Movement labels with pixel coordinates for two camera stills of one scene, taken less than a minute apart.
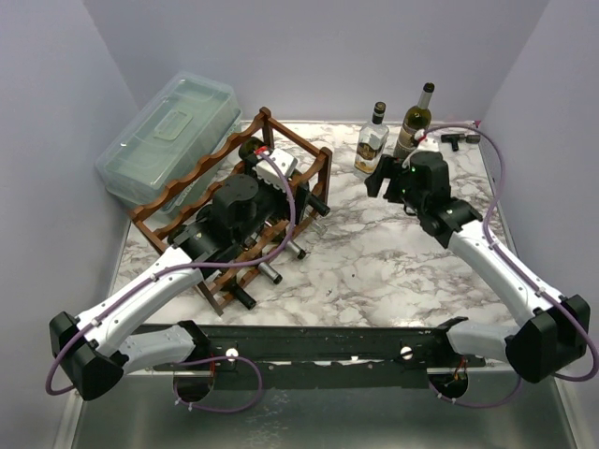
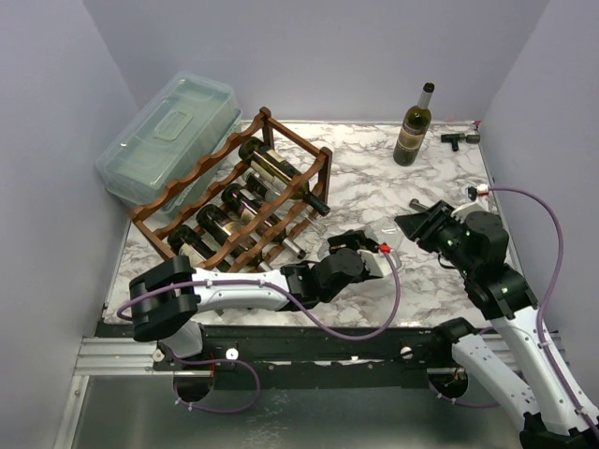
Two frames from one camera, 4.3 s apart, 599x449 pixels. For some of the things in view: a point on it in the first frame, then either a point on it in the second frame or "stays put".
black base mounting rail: [317, 358] stays put
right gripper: [390, 170] → [431, 224]
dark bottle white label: [269, 170] stays put
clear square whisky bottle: [372, 143] → [388, 232]
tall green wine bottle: [415, 120] stays put
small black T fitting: [454, 139] stays put
